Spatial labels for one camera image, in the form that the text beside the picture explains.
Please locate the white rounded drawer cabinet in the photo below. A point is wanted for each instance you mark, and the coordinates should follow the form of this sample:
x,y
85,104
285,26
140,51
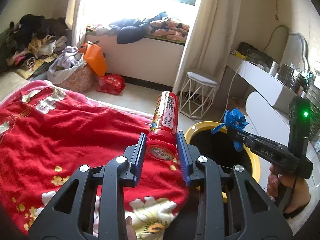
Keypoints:
x,y
265,121

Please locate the cream curtain right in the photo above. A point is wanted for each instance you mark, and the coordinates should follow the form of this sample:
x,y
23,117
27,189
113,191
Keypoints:
x,y
210,39

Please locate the yellow rimmed black trash bin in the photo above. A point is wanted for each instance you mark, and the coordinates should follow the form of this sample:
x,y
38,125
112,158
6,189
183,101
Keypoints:
x,y
230,152

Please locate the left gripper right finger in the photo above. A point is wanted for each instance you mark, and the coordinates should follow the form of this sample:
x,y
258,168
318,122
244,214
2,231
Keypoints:
x,y
261,220

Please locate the white dresser desk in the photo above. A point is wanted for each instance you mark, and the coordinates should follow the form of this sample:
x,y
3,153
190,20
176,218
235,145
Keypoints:
x,y
271,89

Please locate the lavender white clothes heap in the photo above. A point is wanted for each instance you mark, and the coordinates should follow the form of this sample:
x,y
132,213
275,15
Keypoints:
x,y
69,61

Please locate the person's left hand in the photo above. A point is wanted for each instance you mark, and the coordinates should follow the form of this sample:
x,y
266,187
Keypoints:
x,y
131,234

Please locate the sheer curtain left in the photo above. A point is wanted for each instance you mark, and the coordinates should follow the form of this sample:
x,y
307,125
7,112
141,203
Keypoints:
x,y
75,20

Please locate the dark navy jacket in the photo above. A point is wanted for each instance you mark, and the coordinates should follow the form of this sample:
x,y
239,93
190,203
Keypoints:
x,y
129,31

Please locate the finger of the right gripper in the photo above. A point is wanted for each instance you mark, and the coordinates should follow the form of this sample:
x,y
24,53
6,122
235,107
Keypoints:
x,y
242,138

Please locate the person's right hand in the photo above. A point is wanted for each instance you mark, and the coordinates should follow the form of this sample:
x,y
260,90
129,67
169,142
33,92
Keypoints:
x,y
289,191

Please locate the black bag on desk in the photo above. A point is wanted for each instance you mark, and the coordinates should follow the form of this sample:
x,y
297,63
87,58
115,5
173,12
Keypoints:
x,y
253,55

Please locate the orange patterned quilt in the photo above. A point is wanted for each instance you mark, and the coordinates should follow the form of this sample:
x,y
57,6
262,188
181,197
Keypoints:
x,y
168,29

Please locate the blue plastic glove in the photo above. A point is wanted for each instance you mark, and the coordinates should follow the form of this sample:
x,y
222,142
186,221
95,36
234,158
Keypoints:
x,y
232,119

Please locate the red plastic bag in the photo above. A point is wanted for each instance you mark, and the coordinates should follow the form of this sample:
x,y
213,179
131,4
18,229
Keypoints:
x,y
111,84

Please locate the red floral blanket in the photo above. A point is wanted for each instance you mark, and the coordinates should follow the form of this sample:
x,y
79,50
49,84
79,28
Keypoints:
x,y
48,132

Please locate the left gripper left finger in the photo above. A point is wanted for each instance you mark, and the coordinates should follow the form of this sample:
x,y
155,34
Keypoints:
x,y
90,204

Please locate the floral fabric basket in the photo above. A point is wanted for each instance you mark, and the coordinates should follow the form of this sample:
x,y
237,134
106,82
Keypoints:
x,y
80,81

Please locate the orange paper bag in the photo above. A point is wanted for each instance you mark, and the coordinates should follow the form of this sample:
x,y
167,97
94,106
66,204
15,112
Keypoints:
x,y
94,56

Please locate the red cylindrical snack can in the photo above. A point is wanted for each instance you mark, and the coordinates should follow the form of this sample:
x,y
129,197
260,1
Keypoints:
x,y
161,139

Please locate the pile of clothes on bed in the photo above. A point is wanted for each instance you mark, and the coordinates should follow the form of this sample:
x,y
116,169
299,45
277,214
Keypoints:
x,y
32,44

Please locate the ornate vanity mirror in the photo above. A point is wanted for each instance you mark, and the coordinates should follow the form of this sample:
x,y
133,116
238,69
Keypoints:
x,y
296,52

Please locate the white wire frame stool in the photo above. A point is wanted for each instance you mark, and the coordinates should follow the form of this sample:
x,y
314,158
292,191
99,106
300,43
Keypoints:
x,y
197,94

